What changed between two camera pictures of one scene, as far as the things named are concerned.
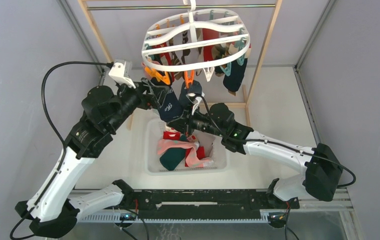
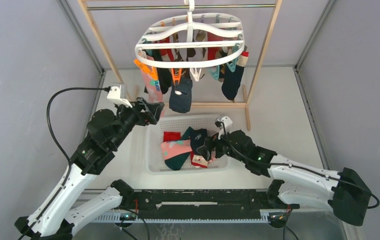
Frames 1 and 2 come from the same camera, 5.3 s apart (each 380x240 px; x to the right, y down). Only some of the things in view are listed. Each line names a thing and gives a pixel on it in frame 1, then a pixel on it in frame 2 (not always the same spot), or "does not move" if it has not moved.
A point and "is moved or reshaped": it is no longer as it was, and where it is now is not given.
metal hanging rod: [178, 6] does not move
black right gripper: [179, 124] -> [206, 150]
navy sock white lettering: [171, 107] -> [198, 138]
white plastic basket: [214, 149] does not move
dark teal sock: [171, 157] is moved or reshaped
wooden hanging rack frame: [247, 92] does not move
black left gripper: [149, 101] -> [152, 111]
